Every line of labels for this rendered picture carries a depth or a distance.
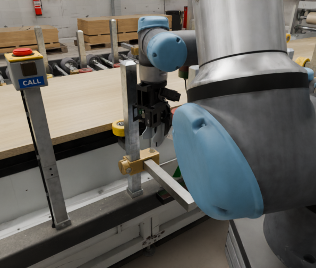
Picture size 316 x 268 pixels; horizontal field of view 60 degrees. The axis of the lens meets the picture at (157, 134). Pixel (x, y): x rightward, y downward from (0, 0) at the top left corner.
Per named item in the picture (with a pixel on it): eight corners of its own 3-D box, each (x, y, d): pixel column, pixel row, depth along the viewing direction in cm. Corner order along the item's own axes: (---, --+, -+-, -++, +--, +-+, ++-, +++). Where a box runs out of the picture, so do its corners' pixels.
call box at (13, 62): (49, 89, 64) (43, 55, 60) (17, 94, 60) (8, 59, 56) (42, 81, 69) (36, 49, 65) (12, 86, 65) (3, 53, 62)
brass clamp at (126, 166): (160, 166, 95) (160, 153, 93) (126, 178, 89) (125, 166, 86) (151, 157, 100) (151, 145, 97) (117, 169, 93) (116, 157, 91)
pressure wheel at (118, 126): (136, 144, 109) (135, 118, 104) (131, 155, 102) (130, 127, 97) (117, 142, 110) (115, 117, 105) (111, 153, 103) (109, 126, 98)
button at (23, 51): (35, 57, 61) (33, 50, 60) (15, 60, 59) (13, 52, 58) (31, 54, 63) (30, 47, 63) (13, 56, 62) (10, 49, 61)
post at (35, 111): (71, 224, 85) (42, 85, 64) (55, 231, 83) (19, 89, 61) (67, 215, 88) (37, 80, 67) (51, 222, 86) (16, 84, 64)
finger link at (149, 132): (139, 149, 81) (138, 122, 77) (151, 141, 86) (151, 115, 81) (147, 152, 80) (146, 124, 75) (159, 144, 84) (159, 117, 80)
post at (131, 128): (141, 195, 98) (136, 60, 75) (133, 199, 96) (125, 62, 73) (136, 190, 100) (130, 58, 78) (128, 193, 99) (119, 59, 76)
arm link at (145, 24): (140, 19, 60) (134, 15, 67) (141, 68, 65) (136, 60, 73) (174, 18, 62) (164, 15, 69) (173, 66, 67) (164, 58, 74)
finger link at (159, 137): (147, 152, 80) (146, 124, 75) (159, 144, 84) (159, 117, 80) (155, 156, 78) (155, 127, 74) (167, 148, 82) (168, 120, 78)
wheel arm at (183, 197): (196, 210, 76) (197, 198, 74) (187, 215, 75) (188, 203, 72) (126, 143, 108) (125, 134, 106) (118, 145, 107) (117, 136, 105)
